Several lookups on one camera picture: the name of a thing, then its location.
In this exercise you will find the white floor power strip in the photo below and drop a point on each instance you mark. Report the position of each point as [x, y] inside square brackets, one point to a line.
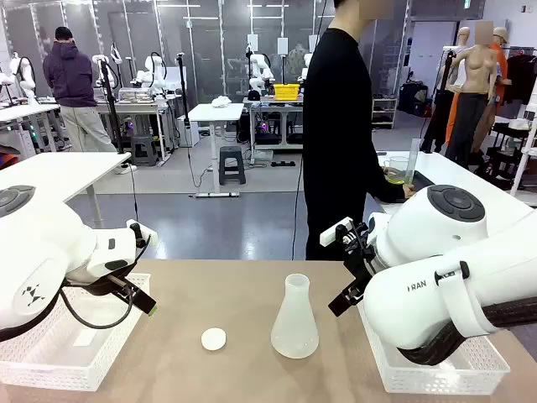
[218, 195]

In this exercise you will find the yellow plastic crate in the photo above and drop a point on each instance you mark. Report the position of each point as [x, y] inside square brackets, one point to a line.
[287, 92]

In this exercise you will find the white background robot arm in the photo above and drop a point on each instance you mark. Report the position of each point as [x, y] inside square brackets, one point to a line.
[260, 71]
[24, 80]
[152, 73]

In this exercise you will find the white shoe rack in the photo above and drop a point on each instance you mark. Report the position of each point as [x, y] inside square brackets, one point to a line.
[384, 113]

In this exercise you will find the white mannequin in black clothes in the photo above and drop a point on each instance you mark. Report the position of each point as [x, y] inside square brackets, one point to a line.
[444, 109]

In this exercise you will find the white standing desk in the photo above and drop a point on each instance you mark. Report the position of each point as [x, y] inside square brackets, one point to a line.
[218, 112]

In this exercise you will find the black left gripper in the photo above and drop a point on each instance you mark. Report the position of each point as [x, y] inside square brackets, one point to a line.
[105, 288]

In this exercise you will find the grey plastic step stool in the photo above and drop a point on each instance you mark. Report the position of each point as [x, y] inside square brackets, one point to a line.
[232, 161]
[144, 149]

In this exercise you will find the person in black shirt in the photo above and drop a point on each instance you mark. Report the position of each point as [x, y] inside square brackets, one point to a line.
[335, 126]

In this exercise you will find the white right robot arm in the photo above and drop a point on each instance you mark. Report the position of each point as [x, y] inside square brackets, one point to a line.
[419, 302]

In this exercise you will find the person's right hand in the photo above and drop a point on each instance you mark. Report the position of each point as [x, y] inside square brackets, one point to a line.
[409, 192]

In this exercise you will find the mannequin in orange clothes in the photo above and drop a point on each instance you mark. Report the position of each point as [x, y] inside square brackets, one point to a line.
[500, 63]

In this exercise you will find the translucent plastic erlenmeyer flask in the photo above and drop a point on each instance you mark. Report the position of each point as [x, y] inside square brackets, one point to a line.
[293, 331]

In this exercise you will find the person's left hand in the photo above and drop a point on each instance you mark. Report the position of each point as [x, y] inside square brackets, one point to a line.
[390, 171]

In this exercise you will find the beige bare-torso mannequin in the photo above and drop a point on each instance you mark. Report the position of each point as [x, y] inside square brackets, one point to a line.
[476, 71]

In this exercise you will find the person in purple hoodie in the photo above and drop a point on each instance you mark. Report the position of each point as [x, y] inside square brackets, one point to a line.
[69, 71]

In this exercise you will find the clear plastic graduated cylinder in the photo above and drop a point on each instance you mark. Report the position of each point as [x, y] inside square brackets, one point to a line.
[411, 163]

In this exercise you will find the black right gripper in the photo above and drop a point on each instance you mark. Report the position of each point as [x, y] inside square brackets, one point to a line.
[363, 260]

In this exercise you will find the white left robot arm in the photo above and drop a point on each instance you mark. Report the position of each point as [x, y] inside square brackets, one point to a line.
[42, 252]

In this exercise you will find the white perforated plastic basket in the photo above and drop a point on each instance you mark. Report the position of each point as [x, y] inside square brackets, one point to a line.
[63, 373]
[440, 378]

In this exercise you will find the white round flask cap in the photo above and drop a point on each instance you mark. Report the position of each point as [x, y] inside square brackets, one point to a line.
[214, 338]

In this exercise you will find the clear plastic measuring beaker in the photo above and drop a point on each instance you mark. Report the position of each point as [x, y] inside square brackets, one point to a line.
[397, 164]

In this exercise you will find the white crumpled cloth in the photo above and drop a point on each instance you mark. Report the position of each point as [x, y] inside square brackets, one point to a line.
[221, 101]

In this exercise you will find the dark luggage pile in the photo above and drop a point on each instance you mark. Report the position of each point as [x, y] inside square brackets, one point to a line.
[413, 98]

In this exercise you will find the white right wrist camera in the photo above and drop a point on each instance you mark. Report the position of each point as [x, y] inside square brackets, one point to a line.
[333, 234]

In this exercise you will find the person's right forearm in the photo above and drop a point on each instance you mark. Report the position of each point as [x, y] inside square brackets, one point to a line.
[386, 195]

